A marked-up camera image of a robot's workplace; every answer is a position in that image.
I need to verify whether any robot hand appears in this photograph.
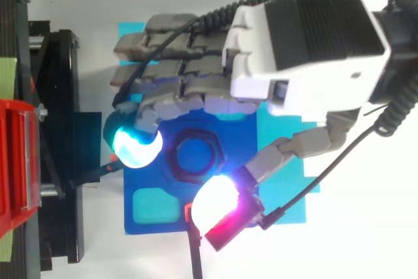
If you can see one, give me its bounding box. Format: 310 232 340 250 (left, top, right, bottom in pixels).
103 0 393 252

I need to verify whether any black stand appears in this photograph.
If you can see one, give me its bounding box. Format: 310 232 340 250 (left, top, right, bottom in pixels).
0 0 103 279

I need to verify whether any black hex nut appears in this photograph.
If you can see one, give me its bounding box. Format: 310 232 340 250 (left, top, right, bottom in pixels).
165 128 226 184

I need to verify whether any red plastic bin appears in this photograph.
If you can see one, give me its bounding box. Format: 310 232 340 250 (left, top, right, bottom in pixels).
0 97 43 237

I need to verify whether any blue plate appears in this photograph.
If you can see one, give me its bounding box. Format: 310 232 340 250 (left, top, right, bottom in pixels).
123 108 262 236

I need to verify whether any turquoise plate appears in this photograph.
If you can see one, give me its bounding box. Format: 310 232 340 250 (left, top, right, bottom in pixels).
117 22 321 224

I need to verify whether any black-and-orange clip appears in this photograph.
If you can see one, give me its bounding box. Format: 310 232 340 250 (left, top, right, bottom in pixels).
70 154 125 189
184 203 205 279

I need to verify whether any thin black cable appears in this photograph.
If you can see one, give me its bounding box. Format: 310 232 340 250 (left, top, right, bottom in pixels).
261 125 381 231
112 19 200 107

